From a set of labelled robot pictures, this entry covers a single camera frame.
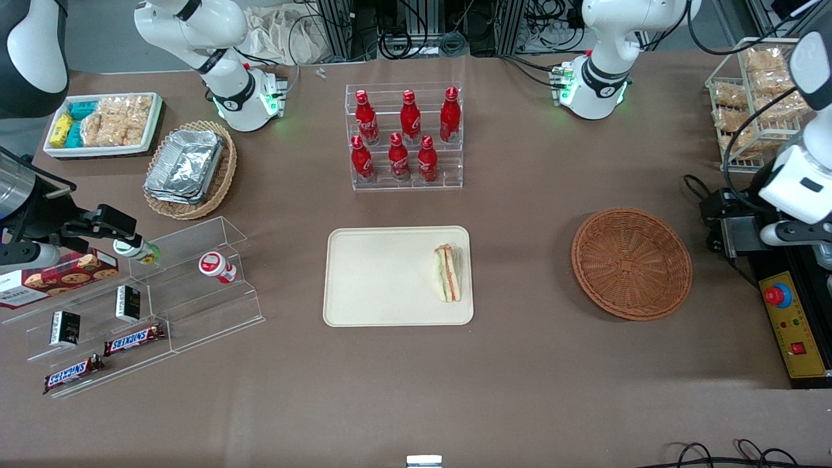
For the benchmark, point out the black yellow control box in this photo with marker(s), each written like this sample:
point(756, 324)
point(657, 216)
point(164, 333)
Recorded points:
point(796, 338)

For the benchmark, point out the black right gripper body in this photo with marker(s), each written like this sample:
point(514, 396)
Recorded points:
point(40, 209)

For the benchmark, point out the aluminium frame rack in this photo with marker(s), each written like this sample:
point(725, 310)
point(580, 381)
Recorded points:
point(338, 26)

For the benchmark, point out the black electronics box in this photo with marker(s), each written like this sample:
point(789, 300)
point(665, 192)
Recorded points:
point(734, 227)

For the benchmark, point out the red emergency stop button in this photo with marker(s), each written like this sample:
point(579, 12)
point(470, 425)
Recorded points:
point(777, 296)

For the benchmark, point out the clear acrylic tiered stand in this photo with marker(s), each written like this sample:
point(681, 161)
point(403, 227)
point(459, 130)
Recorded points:
point(208, 312)
point(91, 305)

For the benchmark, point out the green-labelled yogurt bottle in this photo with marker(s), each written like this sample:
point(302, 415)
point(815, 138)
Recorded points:
point(135, 250)

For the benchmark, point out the brown wicker basket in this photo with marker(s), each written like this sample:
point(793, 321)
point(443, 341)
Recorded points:
point(630, 263)

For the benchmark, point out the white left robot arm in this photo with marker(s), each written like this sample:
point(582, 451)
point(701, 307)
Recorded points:
point(601, 84)

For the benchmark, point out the beige cloth bag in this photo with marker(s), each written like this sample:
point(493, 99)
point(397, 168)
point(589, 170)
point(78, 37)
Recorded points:
point(286, 36)

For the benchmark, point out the red tartan cookie box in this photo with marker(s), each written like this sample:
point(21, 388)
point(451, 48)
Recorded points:
point(65, 278)

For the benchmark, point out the red cola bottle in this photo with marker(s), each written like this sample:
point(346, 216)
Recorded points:
point(361, 161)
point(450, 117)
point(409, 119)
point(366, 120)
point(398, 159)
point(427, 161)

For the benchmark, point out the small white grey device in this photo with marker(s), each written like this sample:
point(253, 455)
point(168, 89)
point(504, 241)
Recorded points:
point(424, 461)

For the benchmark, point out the clear acrylic bottle rack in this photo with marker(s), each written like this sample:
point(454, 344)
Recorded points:
point(383, 185)

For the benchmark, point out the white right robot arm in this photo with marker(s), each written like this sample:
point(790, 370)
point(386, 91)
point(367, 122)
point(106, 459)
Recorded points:
point(229, 97)

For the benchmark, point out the beige plastic tray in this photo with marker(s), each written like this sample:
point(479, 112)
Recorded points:
point(383, 276)

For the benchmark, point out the aluminium foil container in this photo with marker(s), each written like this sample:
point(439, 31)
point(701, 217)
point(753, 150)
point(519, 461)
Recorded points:
point(170, 197)
point(185, 162)

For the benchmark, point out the red-capped yogurt bottle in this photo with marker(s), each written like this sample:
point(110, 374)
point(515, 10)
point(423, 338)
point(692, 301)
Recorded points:
point(218, 266)

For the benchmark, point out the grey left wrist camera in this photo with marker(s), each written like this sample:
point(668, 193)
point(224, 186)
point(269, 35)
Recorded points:
point(790, 234)

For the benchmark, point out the yellow snack packet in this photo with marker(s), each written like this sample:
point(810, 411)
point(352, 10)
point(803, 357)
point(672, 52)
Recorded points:
point(61, 130)

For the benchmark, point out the Snickers chocolate bar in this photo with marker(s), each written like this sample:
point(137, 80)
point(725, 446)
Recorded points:
point(133, 339)
point(73, 374)

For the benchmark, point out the teal snack packet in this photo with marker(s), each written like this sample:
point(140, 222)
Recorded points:
point(83, 109)
point(74, 135)

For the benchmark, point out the small black carton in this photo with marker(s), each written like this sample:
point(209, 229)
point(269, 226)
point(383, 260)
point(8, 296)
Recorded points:
point(65, 328)
point(128, 303)

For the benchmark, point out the light tan wicker basket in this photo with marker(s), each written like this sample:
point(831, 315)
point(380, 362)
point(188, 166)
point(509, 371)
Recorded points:
point(224, 179)

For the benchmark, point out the clear rice cracker bag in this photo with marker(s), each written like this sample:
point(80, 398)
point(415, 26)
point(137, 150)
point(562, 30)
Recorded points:
point(103, 130)
point(136, 117)

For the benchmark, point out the white plastic bin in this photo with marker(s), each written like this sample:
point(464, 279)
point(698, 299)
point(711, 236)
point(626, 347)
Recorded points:
point(97, 151)

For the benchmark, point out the fried snack bag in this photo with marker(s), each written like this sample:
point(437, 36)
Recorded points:
point(780, 107)
point(764, 60)
point(773, 81)
point(730, 95)
point(738, 143)
point(731, 119)

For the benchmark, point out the triangular sandwich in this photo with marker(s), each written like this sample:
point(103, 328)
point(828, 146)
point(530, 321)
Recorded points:
point(448, 273)

